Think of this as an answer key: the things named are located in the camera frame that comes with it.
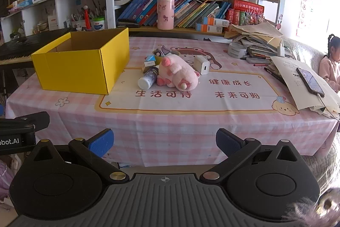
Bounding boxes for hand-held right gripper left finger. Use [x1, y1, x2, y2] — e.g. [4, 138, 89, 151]
[32, 128, 130, 185]

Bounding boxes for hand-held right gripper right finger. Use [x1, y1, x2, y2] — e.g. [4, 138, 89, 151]
[199, 128, 303, 185]

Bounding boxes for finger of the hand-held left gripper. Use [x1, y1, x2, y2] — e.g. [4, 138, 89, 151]
[0, 111, 50, 132]

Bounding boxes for yellow cardboard box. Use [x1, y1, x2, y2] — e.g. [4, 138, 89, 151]
[31, 27, 130, 95]

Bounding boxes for white bottle purple label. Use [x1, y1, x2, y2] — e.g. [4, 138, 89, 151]
[137, 66, 160, 89]

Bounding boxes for white charger plug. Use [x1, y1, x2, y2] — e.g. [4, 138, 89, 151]
[193, 55, 211, 75]

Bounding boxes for pink plush pig toy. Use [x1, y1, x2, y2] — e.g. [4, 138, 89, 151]
[156, 55, 201, 91]

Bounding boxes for small white yellow box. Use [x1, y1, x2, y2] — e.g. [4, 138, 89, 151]
[142, 61, 157, 73]

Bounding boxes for pink checkered cloth desktop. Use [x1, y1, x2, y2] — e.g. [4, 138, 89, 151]
[5, 36, 340, 167]

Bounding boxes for pink purple cloth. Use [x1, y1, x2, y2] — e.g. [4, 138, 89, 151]
[0, 158, 22, 209]

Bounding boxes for black electronic keyboard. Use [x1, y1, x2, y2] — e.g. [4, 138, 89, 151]
[0, 27, 71, 66]

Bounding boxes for black pen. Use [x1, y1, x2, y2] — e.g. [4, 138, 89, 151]
[264, 67, 286, 85]

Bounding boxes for white paper sheets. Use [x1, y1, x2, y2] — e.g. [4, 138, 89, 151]
[270, 56, 340, 116]

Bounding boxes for grey pencil case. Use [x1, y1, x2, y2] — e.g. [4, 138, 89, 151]
[246, 57, 271, 64]

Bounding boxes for white tape roll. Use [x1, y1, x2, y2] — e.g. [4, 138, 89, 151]
[228, 43, 247, 59]

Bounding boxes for yellow tape roll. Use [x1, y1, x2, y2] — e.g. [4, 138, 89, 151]
[152, 49, 184, 66]

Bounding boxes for black smartphone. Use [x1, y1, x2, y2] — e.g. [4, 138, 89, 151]
[296, 67, 326, 98]

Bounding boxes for small grey toy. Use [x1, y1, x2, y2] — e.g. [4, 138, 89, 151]
[153, 47, 172, 57]

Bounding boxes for pile of papers and books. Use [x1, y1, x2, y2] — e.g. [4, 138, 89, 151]
[224, 21, 294, 60]

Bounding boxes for fuzzy grey sleeve cuff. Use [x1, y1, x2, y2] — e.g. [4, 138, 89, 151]
[282, 187, 340, 227]

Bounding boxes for red tasselled ornament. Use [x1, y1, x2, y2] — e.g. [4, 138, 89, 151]
[84, 5, 91, 30]

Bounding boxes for white tub blue label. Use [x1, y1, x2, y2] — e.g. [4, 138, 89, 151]
[90, 18, 106, 30]

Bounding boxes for grey patterned sofa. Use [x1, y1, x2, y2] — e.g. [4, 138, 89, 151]
[282, 38, 330, 76]

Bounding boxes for red upright books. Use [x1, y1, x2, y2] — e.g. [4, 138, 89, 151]
[226, 9, 241, 27]

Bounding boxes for colourful ornament bundle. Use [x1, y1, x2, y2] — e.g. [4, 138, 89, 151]
[239, 10, 265, 27]

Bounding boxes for row of colourful books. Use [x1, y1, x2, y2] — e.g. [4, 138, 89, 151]
[117, 0, 231, 29]

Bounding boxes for red thick book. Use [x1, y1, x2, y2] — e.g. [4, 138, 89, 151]
[228, 0, 265, 14]

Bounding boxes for pink cartoon cylinder container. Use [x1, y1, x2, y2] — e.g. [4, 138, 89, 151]
[157, 0, 175, 30]

